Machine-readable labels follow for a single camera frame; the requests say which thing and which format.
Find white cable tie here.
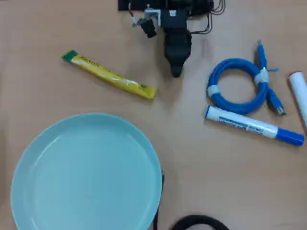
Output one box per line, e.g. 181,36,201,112
207,84,221,98
253,67,280,85

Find blue white marker pen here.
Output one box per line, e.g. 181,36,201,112
204,105,306,146

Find yellow coffee stick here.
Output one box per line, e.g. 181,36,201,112
60,49,158,100

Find thick black cable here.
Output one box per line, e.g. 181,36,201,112
168,214,231,230

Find thin coloured camera wires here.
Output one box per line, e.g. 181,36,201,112
128,2,139,27

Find coiled blue cable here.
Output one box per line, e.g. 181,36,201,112
207,39,287,117

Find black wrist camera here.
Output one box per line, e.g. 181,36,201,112
140,18,158,39

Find white marker red end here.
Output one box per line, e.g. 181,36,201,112
288,70,307,135

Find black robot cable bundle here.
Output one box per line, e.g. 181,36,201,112
188,0,226,35

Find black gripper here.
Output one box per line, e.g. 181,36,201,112
161,9,193,78

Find white camera bracket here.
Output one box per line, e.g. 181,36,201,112
132,8,162,27

